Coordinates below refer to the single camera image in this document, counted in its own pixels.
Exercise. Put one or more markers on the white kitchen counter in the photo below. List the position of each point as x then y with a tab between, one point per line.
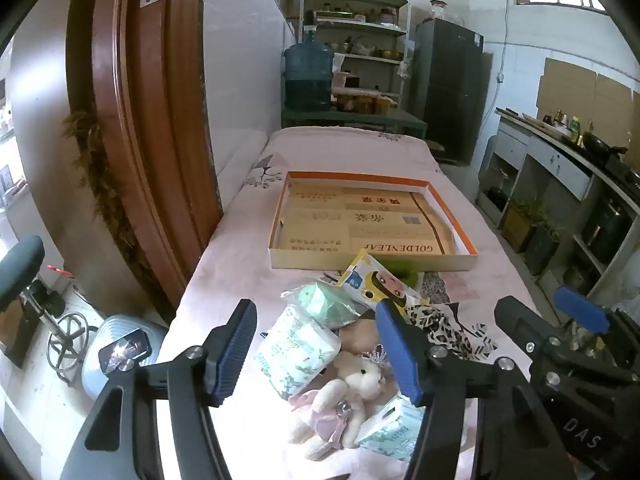
555	160

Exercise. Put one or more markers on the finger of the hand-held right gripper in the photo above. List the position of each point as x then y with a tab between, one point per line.
520	322
582	310

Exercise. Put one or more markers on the cardboard sheet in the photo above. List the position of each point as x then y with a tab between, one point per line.
615	102
565	82

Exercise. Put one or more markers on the teal print tissue pack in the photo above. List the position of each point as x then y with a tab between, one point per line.
390	435

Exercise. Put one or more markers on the potted plants in crates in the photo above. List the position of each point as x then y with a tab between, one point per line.
530	230

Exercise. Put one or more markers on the cartoon face packet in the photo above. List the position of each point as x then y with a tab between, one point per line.
380	280

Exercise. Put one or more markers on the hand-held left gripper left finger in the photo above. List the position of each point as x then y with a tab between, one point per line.
235	355

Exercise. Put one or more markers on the dark refrigerator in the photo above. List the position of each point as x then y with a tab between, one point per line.
445	90

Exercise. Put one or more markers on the row of amber jars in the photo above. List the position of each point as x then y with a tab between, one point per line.
365	104

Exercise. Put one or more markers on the tan plush toy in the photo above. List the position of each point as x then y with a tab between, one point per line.
362	332

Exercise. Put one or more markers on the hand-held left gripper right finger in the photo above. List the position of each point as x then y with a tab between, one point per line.
400	355

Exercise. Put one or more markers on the grey padded stool seat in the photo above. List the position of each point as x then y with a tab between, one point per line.
20	265

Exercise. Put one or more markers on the green table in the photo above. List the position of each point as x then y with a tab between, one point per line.
350	120

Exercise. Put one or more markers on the brown wooden door frame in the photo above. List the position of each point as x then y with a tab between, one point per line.
150	110

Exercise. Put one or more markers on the black wok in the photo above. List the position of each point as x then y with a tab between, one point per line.
597	145

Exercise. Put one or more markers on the dried plant bundle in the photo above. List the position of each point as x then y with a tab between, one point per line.
100	180

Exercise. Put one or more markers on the blue water jug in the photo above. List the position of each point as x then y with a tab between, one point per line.
307	70

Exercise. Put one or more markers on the pink bed blanket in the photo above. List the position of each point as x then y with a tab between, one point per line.
240	260

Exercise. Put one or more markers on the white floral tissue pack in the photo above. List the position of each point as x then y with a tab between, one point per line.
295	350

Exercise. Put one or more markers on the cream teddy bear plush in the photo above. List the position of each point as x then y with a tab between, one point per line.
350	375

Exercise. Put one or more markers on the leopard print cloth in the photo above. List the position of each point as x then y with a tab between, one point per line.
440	327

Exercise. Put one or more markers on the metal shelf rack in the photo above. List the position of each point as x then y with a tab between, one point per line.
365	25

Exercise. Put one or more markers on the orange rimmed cardboard box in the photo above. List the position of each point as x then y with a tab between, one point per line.
350	220

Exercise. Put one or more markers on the smartphone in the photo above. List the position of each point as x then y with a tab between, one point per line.
125	352

